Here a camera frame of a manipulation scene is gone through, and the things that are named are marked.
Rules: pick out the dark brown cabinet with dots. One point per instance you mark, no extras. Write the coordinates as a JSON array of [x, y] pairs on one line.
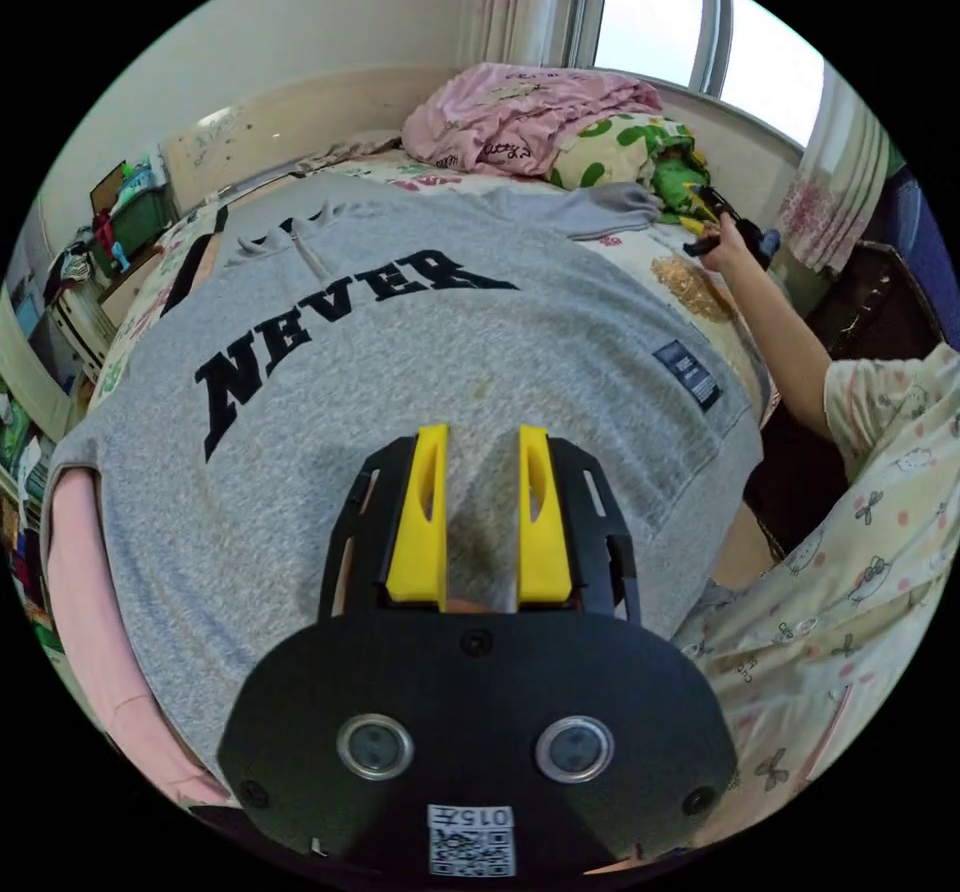
[[877, 299]]

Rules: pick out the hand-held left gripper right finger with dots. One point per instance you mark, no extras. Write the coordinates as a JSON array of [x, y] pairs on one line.
[[546, 532]]

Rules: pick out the cluttered shelf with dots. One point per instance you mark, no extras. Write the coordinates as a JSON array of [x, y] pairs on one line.
[[52, 337]]

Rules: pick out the person's right hand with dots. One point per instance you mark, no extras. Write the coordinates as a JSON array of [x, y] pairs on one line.
[[729, 248]]

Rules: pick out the gray hoodie with black lettering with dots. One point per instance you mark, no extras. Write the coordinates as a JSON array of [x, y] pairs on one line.
[[375, 397]]

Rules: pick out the pink rolled blanket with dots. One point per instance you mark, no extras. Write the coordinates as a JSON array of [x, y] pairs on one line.
[[502, 112]]

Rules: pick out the window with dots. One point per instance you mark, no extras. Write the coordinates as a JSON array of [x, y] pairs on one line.
[[660, 14]]

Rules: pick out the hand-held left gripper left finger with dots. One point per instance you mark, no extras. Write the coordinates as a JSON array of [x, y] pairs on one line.
[[420, 524]]

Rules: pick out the black garment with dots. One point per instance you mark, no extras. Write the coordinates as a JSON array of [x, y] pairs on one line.
[[184, 273]]

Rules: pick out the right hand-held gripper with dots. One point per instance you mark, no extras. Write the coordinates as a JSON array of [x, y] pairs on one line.
[[759, 239]]

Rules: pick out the cream blanket with green print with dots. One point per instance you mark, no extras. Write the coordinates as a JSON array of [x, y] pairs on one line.
[[619, 149]]

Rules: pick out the green crate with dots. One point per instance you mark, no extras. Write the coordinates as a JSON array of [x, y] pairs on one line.
[[135, 213]]

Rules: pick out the pink cloth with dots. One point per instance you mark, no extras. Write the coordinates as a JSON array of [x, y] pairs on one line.
[[97, 592]]

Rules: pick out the person's body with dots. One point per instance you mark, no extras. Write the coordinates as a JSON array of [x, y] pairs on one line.
[[862, 569]]

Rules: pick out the person's right forearm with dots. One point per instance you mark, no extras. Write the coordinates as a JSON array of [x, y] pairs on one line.
[[780, 337]]

